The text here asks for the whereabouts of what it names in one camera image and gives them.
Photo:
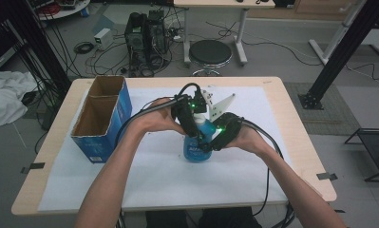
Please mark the small white box device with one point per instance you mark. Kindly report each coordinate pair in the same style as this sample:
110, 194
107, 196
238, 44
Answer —
103, 38

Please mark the person's right hand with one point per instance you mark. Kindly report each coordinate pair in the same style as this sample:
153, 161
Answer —
250, 139

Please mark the white cloth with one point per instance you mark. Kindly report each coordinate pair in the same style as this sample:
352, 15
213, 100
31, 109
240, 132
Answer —
6, 95

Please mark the open computer case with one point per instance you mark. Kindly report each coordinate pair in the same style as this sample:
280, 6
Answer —
157, 31

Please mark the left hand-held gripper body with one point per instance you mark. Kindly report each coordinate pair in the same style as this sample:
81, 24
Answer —
190, 104

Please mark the wooden table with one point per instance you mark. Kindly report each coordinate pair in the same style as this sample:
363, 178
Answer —
293, 136

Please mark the white paper sheet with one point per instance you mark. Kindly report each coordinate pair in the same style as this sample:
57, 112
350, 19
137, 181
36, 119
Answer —
193, 186

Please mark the white-legged wooden desk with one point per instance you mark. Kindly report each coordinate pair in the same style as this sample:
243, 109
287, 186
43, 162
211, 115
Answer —
222, 3

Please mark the grey shelf rack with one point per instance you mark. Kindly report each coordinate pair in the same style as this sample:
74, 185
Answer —
0, 47

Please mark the white round table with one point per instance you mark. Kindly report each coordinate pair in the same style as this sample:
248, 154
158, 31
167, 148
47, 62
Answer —
66, 11

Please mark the dark floor mat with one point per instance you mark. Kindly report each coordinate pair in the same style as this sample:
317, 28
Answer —
329, 120

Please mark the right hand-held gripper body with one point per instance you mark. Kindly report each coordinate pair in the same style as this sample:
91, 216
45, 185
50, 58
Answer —
230, 125

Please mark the blue cardboard box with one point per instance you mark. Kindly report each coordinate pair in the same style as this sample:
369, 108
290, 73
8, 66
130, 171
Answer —
120, 107

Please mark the blue bottle with white cap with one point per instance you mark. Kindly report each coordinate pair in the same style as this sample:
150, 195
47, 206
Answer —
193, 155

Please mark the black metal post with base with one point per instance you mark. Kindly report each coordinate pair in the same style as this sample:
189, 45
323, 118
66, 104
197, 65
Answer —
351, 41

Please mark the white metal stand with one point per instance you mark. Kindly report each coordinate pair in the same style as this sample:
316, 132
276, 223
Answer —
334, 34

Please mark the black round stool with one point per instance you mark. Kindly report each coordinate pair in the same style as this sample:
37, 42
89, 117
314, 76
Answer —
210, 52

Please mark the person's left hand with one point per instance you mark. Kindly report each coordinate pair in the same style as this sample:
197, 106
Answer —
155, 118

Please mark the black tape strip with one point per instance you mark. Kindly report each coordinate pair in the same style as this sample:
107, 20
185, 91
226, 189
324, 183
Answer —
326, 176
33, 166

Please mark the black computer tower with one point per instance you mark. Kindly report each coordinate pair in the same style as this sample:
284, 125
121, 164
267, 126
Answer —
136, 38

